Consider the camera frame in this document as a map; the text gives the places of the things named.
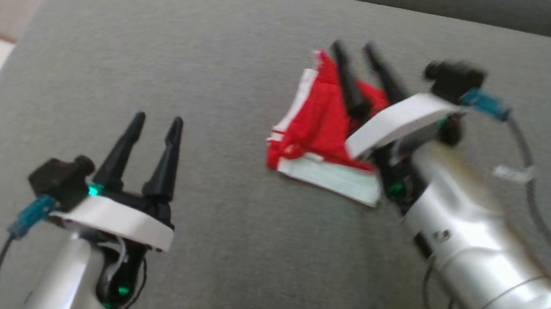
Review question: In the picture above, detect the right arm cable teal plug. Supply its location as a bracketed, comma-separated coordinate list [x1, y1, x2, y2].
[438, 87, 551, 291]

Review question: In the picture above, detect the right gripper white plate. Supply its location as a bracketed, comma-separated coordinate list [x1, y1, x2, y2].
[317, 37, 473, 174]

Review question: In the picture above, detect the arm cable teal plug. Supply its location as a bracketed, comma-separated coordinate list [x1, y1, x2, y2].
[0, 188, 58, 308]
[438, 87, 551, 291]

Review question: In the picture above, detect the left arm cable teal plug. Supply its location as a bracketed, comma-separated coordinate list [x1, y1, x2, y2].
[0, 188, 58, 308]

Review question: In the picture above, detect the thin black loop cable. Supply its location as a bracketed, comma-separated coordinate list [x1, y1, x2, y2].
[419, 258, 460, 309]

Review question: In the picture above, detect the red basketball jersey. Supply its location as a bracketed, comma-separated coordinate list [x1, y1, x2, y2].
[260, 44, 401, 209]

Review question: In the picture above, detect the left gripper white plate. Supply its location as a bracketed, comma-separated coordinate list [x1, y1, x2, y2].
[46, 101, 190, 255]

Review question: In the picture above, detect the grey sofa seat cushion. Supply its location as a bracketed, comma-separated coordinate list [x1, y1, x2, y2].
[0, 0, 551, 309]

